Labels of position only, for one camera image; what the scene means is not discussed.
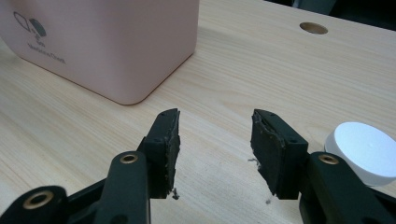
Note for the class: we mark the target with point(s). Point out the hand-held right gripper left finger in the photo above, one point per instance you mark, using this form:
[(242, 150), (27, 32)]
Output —
[(162, 155)]

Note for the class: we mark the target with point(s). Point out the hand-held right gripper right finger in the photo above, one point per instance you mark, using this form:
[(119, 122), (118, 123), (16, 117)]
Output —
[(274, 155)]

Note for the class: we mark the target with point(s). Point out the small white-capped bottle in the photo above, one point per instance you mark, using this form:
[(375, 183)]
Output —
[(364, 152)]

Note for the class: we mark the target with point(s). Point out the pink plastic storage box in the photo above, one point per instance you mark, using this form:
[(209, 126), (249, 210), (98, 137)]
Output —
[(109, 46)]

